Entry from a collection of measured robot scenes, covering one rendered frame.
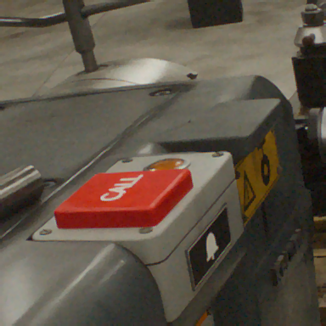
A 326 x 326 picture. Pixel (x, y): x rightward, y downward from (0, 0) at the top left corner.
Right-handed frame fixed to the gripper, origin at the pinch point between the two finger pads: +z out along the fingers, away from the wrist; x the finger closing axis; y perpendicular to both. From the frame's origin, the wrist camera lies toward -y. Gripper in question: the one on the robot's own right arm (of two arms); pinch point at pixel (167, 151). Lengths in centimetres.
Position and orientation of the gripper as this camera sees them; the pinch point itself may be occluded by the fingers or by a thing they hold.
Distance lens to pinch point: 128.7
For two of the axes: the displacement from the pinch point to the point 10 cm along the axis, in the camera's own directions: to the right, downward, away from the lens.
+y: 3.6, -3.3, 8.7
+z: -9.2, 0.5, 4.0
